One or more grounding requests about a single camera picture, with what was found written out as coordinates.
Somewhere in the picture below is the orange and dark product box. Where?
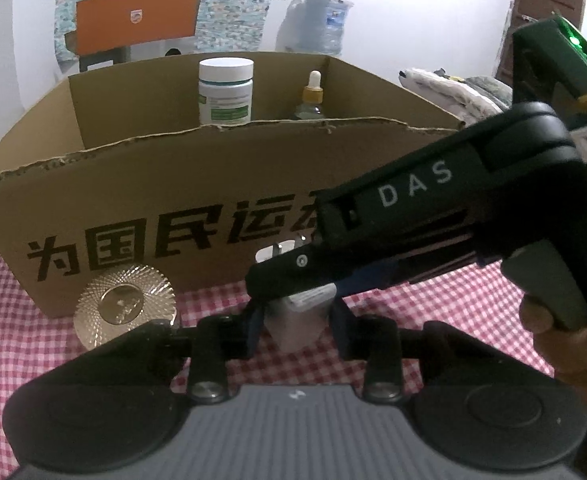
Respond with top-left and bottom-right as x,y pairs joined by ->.
64,0 -> 204,73

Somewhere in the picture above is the person's right hand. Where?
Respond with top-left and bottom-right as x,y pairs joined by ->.
518,294 -> 587,411

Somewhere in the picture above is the green glass dropper bottle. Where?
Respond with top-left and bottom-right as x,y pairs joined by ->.
293,70 -> 327,121

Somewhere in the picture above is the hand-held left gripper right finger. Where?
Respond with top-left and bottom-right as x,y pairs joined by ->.
329,299 -> 479,405

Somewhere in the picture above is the red checked tablecloth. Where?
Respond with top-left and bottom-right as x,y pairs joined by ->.
0,245 -> 559,480

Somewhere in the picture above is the brown wooden door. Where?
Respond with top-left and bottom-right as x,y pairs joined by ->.
493,0 -> 587,91

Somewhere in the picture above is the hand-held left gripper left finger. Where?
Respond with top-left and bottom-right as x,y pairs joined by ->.
138,302 -> 266,405

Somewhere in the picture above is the brown cardboard box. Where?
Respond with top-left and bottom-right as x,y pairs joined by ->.
0,52 -> 467,320

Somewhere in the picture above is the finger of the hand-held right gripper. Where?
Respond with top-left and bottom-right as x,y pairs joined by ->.
246,244 -> 374,307
333,261 -> 400,299

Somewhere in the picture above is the white pill bottle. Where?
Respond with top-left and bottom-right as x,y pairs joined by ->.
197,57 -> 255,127

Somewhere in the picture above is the gold lidded jar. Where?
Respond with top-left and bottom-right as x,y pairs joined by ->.
73,264 -> 179,351

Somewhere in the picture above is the pile of clothes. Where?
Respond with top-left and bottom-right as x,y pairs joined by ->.
398,66 -> 517,126

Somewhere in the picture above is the white charger plug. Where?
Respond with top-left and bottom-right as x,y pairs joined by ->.
254,234 -> 337,353

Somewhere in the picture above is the blue water bottle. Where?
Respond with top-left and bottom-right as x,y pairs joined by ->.
301,0 -> 354,57

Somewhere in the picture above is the patterned wall cloth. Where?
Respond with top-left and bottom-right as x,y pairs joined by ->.
53,0 -> 294,66

